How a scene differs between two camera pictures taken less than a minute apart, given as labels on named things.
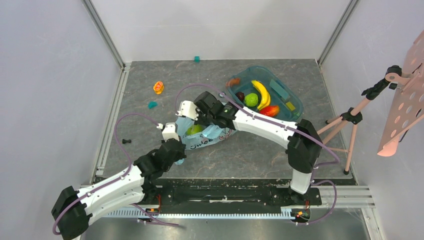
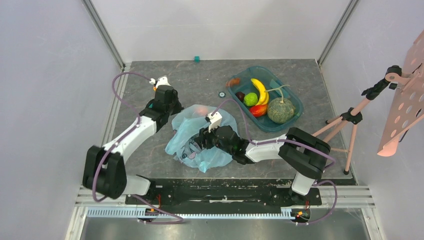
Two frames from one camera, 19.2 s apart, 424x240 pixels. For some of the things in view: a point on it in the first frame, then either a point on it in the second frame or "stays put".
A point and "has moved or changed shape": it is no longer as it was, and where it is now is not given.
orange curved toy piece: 233,81 stays put
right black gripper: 200,117 to 204,140
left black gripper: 182,153 to 179,106
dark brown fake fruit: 241,95 stays put
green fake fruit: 251,99 stays put
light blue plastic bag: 209,134 has moved or changed shape
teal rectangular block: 278,89 stays put
